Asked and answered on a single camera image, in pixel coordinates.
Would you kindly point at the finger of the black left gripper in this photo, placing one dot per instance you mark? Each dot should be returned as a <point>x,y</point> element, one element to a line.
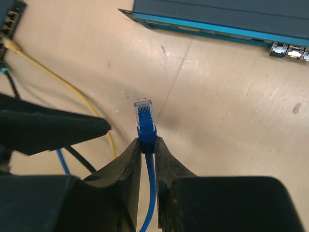
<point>48,125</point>

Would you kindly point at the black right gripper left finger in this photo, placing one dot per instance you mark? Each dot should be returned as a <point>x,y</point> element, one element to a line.
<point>105,201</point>

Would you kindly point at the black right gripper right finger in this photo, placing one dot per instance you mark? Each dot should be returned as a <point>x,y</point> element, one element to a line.
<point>190,203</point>

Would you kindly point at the small black network switch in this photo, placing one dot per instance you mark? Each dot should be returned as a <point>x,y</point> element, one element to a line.
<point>11,12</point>

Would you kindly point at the large blue rack network switch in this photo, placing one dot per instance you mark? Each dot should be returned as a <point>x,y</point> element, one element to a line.
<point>280,25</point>

